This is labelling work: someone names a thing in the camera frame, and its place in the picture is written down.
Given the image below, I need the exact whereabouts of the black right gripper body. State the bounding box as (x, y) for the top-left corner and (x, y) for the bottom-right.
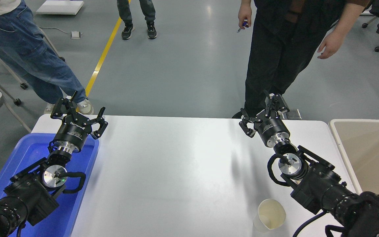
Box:
(257, 117), (291, 146)

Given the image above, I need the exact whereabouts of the large pale bin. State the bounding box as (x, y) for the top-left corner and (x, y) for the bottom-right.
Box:
(328, 119), (379, 204)

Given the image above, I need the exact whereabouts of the thin grey floor cable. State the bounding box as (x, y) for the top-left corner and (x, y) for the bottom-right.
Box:
(40, 26), (72, 34)

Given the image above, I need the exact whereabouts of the white flat floor board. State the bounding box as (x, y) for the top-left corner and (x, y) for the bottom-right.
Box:
(36, 0), (85, 15)

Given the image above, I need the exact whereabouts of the white paper cup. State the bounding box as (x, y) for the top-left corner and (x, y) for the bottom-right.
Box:
(253, 198), (287, 232)

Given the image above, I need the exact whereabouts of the person's left hand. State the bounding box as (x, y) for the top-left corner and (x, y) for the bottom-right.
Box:
(317, 30), (346, 60)

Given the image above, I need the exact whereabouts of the person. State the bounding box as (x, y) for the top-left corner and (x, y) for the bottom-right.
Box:
(232, 0), (374, 119)
(0, 0), (94, 116)
(116, 0), (158, 40)

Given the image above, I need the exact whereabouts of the grey rolling frame with castors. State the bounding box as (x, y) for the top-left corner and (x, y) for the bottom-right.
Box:
(0, 44), (29, 106)

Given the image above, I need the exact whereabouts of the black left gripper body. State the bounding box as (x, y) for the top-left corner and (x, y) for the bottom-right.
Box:
(53, 115), (93, 152)

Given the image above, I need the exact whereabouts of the person's right hand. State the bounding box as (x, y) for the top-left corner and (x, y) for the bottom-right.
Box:
(238, 5), (253, 31)

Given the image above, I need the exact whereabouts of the blue plastic tray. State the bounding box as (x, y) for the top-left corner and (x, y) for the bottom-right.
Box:
(0, 133), (100, 237)

